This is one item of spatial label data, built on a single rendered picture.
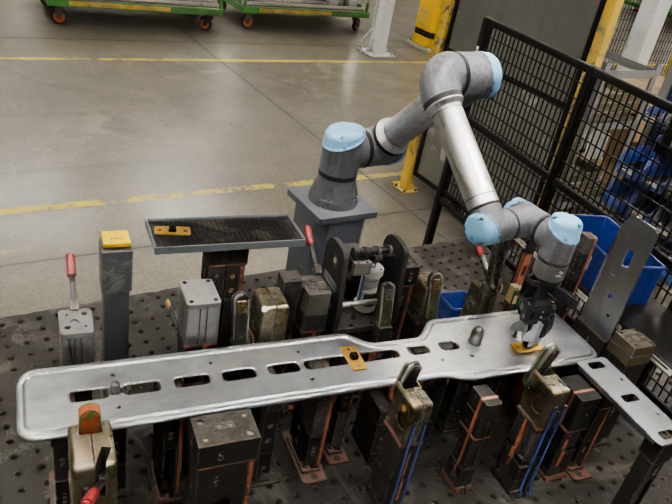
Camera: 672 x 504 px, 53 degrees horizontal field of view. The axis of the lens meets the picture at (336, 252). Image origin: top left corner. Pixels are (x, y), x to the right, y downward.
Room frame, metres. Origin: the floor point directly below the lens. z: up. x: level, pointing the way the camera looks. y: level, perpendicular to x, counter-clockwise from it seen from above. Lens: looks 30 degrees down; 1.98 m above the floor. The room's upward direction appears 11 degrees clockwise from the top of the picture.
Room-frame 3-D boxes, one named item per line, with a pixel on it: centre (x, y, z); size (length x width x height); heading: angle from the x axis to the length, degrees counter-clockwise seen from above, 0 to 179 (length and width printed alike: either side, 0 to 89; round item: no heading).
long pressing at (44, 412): (1.22, -0.07, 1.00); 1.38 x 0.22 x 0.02; 118
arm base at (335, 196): (1.84, 0.04, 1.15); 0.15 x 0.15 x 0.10
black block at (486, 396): (1.21, -0.41, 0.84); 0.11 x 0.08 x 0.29; 28
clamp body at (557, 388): (1.25, -0.54, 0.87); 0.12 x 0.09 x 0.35; 28
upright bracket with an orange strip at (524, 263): (1.64, -0.52, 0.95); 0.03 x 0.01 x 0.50; 118
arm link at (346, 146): (1.85, 0.04, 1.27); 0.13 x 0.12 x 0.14; 130
